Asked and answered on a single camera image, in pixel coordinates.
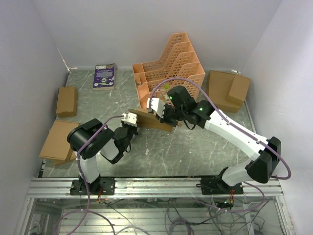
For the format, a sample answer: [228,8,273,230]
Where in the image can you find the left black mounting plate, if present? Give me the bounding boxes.
[70,176,115,196]

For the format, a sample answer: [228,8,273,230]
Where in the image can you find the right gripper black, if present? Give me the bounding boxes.
[155,103,186,128]

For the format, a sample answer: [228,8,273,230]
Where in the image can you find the peach plastic file organizer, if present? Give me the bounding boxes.
[133,32,205,108]

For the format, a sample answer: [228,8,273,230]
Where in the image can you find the black mounting plate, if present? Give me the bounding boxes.
[196,176,244,195]
[70,176,115,196]

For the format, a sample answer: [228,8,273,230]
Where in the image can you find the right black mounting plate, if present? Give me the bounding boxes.
[196,176,244,195]

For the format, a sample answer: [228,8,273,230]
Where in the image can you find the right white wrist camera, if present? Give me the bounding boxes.
[146,97,165,118]

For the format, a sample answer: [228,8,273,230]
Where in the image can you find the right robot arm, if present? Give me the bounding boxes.
[147,86,281,195]

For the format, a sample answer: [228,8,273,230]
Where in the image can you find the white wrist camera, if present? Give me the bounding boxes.
[121,112,137,127]
[146,97,165,118]

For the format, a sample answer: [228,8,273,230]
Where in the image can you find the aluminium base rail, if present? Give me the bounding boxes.
[26,178,283,199]

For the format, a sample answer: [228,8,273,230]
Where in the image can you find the cardboard box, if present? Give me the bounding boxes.
[39,120,80,166]
[56,86,78,118]
[128,107,173,132]
[206,70,251,113]

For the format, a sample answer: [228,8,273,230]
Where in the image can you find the purple book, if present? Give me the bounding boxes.
[92,63,116,90]

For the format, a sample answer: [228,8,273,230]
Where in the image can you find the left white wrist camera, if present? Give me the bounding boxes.
[121,112,137,127]

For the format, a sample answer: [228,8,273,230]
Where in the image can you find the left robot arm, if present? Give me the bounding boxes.
[67,113,138,195]

